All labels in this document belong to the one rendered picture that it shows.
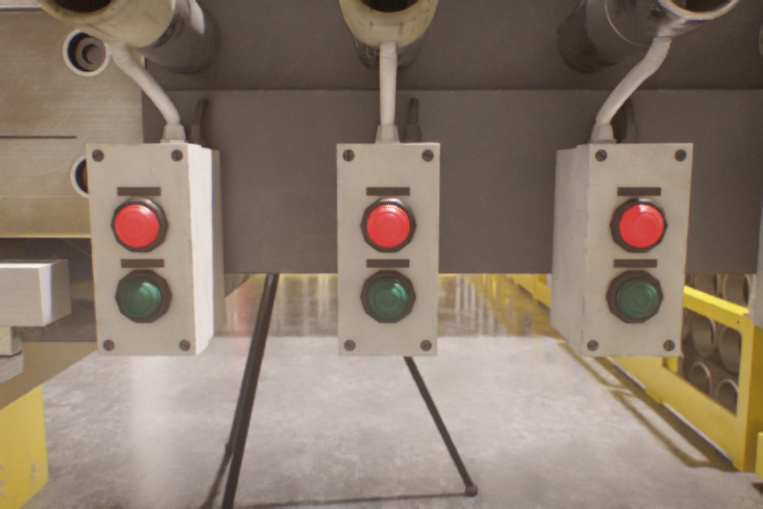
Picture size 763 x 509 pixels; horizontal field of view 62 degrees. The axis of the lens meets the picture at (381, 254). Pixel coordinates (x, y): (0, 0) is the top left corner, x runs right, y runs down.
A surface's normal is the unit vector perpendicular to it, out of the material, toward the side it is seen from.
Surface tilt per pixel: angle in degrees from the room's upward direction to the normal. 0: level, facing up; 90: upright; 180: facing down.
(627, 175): 90
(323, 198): 90
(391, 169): 90
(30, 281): 90
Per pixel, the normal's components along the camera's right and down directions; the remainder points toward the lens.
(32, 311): 0.00, 0.13
